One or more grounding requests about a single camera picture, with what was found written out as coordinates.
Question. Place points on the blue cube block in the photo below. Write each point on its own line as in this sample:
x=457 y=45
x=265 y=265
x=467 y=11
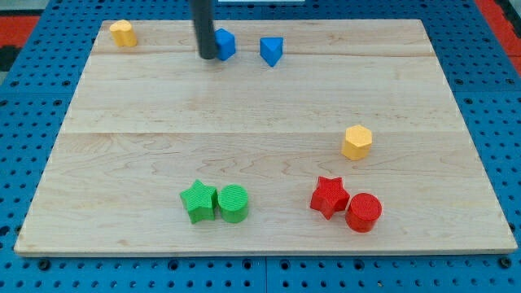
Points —
x=225 y=41

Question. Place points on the red cylinder block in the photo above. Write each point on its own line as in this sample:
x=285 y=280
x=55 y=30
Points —
x=363 y=212

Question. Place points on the yellow hexagon block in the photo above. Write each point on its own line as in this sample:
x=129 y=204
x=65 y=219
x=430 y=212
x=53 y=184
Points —
x=357 y=142

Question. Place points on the blue triangle block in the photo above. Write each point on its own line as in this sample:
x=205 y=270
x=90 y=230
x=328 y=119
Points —
x=271 y=49

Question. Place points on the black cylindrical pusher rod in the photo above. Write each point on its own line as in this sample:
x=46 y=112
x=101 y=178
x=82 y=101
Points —
x=202 y=14

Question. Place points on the light wooden board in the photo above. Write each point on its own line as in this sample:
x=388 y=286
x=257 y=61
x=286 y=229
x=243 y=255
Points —
x=146 y=121

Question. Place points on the yellow heart block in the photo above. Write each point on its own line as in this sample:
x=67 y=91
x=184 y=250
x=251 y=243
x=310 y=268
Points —
x=123 y=33

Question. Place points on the green star block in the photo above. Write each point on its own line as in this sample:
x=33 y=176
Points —
x=200 y=201

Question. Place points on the red star block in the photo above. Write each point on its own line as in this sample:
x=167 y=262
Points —
x=329 y=196

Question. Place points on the green cylinder block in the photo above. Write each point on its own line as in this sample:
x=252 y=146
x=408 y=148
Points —
x=233 y=203

